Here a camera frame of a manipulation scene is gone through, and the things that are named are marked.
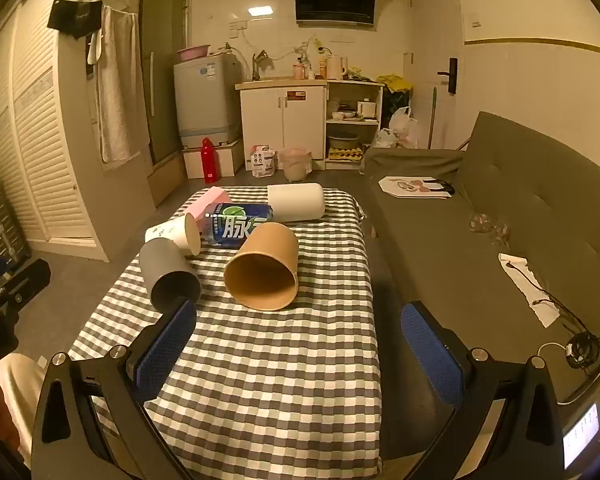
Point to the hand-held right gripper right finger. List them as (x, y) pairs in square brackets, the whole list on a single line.
[(430, 355)]

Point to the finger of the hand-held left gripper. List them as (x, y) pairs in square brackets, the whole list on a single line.
[(30, 280)]

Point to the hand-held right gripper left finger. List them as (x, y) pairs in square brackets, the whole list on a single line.
[(165, 345)]

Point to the brown paper cup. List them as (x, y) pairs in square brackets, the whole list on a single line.
[(265, 265)]

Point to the grey cup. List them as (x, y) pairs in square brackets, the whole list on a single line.
[(165, 270)]

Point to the white paper cup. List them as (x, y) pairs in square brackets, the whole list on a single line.
[(172, 232)]

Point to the pink cup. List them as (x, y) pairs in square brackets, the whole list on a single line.
[(207, 202)]

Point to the white cylindrical cup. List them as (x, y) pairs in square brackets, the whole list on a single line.
[(297, 202)]

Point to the person's white clothing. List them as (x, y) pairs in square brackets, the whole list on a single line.
[(17, 390)]

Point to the grey ribbed suitcase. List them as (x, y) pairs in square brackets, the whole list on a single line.
[(0, 225)]

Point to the grey sofa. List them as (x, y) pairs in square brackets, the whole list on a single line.
[(455, 270)]

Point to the checked tablecloth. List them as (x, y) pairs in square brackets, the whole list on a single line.
[(280, 370)]

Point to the white paper sheet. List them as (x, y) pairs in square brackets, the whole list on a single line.
[(530, 290)]

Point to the blue drink bottle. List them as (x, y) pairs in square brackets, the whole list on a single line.
[(235, 227)]

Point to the crumpled clear wrapper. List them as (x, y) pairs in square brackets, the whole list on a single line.
[(490, 227)]

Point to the white louvred wardrobe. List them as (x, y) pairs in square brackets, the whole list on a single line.
[(45, 135)]

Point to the printed tote bag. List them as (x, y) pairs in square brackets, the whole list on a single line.
[(415, 186)]

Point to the white lit device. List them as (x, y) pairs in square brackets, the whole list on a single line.
[(580, 435)]

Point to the red bottle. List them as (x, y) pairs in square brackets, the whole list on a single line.
[(210, 162)]

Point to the white platform box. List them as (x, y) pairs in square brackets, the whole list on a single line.
[(230, 160)]

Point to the white refill pouch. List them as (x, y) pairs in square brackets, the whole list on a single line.
[(262, 161)]

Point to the white towel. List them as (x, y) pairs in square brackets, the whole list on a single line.
[(117, 90)]

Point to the egg tray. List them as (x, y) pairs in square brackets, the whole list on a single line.
[(345, 154)]

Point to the trash bin with pink bag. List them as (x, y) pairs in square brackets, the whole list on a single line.
[(295, 165)]

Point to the white plastic bag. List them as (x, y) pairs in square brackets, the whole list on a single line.
[(405, 127), (384, 137)]

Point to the green basin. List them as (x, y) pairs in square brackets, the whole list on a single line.
[(344, 140)]

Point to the small white hanging cloth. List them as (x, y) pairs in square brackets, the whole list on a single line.
[(94, 50)]

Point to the white washing machine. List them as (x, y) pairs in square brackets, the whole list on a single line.
[(205, 100)]

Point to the white sink cabinet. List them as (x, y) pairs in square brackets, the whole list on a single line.
[(280, 120)]

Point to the white pot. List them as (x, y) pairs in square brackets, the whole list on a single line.
[(366, 108)]

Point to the black cloth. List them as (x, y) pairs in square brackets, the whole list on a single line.
[(75, 15)]

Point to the yellow bag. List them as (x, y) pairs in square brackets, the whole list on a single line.
[(395, 83)]

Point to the white open shelf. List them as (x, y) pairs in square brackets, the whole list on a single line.
[(352, 90)]

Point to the pink basin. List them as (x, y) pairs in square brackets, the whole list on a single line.
[(192, 53)]

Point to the metal faucet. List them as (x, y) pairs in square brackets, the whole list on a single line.
[(260, 62)]

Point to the white kettle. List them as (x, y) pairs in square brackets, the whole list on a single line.
[(335, 66)]

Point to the pink bottle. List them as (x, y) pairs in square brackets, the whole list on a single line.
[(298, 70)]

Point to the white door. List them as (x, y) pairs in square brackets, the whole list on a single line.
[(430, 35)]

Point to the wall socket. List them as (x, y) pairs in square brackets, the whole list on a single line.
[(238, 25)]

